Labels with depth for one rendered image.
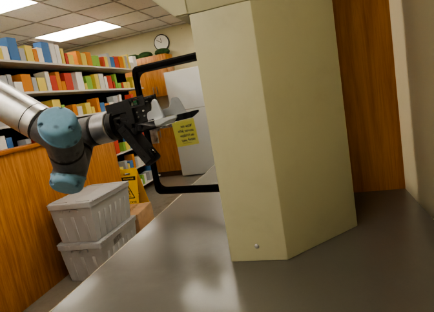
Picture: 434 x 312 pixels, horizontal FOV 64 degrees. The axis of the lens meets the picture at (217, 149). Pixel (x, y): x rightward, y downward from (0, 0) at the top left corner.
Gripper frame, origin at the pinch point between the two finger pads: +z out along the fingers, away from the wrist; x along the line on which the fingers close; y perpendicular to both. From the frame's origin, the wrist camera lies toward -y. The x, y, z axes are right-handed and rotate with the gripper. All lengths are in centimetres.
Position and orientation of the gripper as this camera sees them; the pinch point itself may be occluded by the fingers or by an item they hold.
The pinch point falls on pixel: (190, 115)
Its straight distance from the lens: 79.9
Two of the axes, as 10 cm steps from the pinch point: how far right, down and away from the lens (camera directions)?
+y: -2.4, -9.6, -1.2
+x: 2.5, -1.8, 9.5
